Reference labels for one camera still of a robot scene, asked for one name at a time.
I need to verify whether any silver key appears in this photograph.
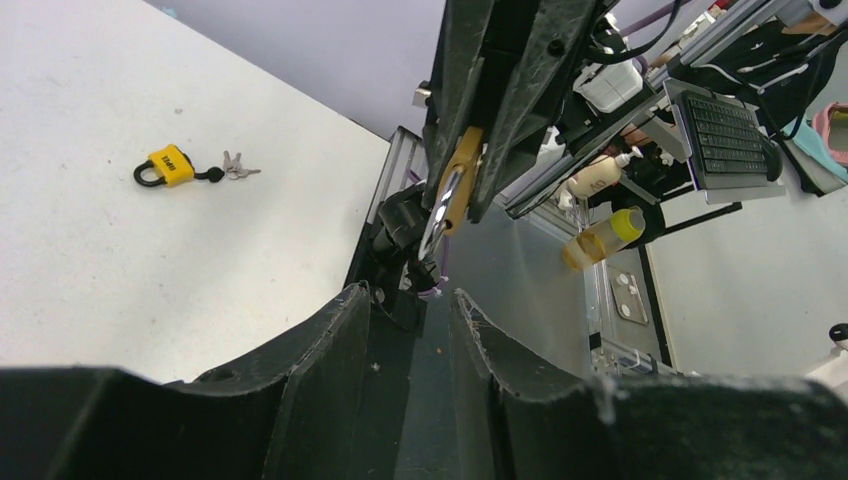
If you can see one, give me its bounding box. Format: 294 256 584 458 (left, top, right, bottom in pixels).
193 151 262 183

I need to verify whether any brass padlock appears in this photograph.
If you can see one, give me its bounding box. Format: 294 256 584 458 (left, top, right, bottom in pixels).
417 126 484 261

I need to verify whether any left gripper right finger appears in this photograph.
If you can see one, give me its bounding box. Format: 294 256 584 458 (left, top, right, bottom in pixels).
450 289 597 479

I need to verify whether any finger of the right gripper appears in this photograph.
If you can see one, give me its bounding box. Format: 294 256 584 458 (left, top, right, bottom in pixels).
422 1 495 206
468 1 597 223

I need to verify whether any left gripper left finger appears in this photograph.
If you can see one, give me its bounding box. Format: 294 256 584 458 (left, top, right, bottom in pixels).
168 283 371 479

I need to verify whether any black computer keyboard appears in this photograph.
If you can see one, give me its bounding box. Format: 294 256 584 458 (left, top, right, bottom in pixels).
673 90 782 190

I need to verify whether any yellow padlock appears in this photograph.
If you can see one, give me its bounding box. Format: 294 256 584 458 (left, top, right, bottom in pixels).
133 144 195 188

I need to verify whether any white pump lotion bottle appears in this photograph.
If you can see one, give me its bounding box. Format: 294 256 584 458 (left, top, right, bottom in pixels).
565 147 643 200

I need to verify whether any yellow capped clear bottle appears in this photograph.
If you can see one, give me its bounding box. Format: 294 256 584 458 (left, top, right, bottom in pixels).
561 208 646 271

